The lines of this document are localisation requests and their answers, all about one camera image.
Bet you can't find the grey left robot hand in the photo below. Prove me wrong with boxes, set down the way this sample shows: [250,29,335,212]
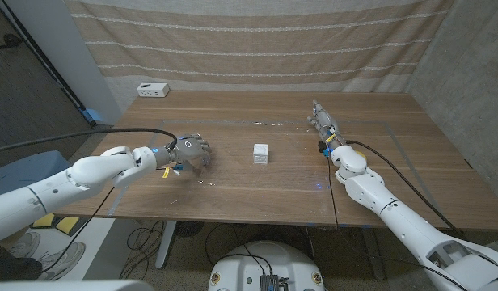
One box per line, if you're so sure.
[164,133,213,171]

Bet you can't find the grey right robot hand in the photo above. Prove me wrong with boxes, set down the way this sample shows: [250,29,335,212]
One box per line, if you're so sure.
[307,99,347,153]

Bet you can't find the clear cellophane sheet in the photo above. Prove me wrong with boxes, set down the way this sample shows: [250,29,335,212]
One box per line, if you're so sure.
[184,119,342,230]

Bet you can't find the small white box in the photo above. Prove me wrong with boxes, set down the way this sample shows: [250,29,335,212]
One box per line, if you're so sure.
[252,143,270,165]

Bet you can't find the white power strip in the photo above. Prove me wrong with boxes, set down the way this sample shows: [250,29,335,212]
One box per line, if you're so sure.
[136,82,171,99]

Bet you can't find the dark round floor disc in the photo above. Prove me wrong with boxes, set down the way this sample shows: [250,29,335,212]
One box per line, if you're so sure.
[174,221,205,238]

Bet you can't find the grey table leg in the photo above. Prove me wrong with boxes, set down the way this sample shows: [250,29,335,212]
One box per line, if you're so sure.
[361,227,386,280]
[154,220,179,270]

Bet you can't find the beige striped backdrop cloth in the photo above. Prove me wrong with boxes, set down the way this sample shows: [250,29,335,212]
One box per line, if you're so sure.
[64,0,455,95]

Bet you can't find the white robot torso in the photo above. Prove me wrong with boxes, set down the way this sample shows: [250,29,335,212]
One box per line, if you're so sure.
[208,240,326,291]

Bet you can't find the yellow floor pad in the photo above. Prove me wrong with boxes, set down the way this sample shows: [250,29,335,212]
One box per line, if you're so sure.
[56,216,81,236]
[32,213,56,229]

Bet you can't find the grey torso connector module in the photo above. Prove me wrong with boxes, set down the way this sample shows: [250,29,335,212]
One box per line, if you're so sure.
[260,274,290,291]

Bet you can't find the grey sneaker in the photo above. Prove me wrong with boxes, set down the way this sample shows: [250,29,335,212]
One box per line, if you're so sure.
[37,241,87,280]
[7,231,42,259]

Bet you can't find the blue-grey upholstered chair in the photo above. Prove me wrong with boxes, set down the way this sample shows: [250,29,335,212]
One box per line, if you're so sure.
[0,150,72,199]

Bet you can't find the dark trousered leg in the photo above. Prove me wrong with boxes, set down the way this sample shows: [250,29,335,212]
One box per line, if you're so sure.
[0,243,44,283]

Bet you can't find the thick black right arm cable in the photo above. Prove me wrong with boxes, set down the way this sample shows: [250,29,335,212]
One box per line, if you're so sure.
[344,139,466,238]

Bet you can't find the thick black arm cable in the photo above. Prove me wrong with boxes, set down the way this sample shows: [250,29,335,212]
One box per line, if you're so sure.
[344,139,466,238]
[0,127,179,154]

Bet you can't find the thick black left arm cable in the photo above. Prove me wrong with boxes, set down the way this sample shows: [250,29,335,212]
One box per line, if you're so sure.
[0,127,179,154]

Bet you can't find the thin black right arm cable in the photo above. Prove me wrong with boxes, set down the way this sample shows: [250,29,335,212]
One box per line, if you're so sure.
[327,156,471,291]

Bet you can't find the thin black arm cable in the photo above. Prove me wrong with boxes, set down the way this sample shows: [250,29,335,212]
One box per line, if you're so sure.
[40,185,116,274]
[327,156,471,291]

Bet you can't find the tangled black floor cables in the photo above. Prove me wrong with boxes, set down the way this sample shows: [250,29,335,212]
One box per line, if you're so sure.
[118,220,171,280]

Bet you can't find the black torso cable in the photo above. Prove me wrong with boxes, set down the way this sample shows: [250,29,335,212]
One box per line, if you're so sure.
[204,223,274,276]

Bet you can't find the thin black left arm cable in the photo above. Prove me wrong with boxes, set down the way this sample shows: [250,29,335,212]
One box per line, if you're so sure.
[40,185,116,274]

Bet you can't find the black door handle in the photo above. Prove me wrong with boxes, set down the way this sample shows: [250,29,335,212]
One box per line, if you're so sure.
[0,33,24,50]

